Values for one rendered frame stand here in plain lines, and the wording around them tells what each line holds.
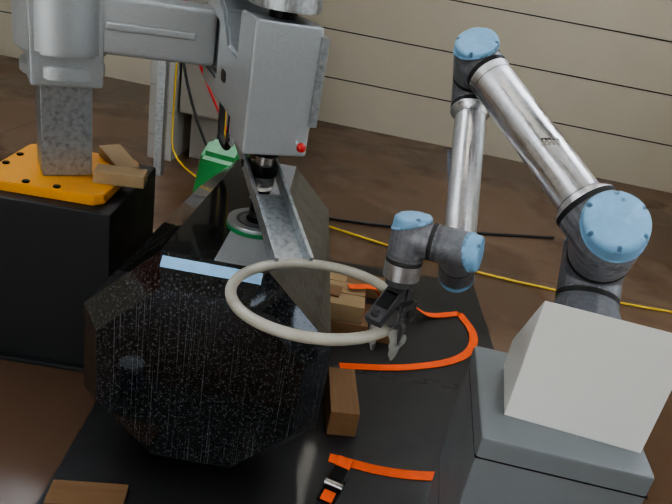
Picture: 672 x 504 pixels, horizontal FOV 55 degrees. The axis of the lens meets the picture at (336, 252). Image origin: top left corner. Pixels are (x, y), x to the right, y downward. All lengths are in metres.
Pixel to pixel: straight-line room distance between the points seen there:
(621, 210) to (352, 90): 5.93
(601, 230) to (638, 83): 6.03
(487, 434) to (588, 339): 0.32
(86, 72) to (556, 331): 1.94
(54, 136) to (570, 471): 2.17
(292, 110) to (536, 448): 1.23
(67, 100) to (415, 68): 4.96
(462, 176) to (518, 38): 5.50
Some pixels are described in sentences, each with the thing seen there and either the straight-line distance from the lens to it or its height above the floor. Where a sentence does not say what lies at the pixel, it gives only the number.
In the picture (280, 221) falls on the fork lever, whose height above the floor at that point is 0.97.
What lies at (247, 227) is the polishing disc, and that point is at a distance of 2.24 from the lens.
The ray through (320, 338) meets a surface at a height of 0.97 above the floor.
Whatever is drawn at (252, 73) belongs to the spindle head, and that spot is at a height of 1.41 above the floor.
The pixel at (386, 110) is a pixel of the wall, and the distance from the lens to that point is 7.27.
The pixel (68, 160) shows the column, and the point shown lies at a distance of 2.82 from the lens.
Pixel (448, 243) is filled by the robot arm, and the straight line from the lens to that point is 1.48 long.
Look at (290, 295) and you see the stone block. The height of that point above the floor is 0.77.
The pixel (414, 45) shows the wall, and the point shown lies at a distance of 7.15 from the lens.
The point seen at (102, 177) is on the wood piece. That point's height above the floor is 0.81.
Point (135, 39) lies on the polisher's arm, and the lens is 2.68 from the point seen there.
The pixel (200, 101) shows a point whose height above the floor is 0.52.
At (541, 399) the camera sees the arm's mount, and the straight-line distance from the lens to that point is 1.63.
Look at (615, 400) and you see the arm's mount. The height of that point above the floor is 0.97.
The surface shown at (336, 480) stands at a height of 0.05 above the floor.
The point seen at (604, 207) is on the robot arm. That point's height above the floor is 1.39.
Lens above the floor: 1.80
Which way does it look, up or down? 25 degrees down
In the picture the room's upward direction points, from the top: 11 degrees clockwise
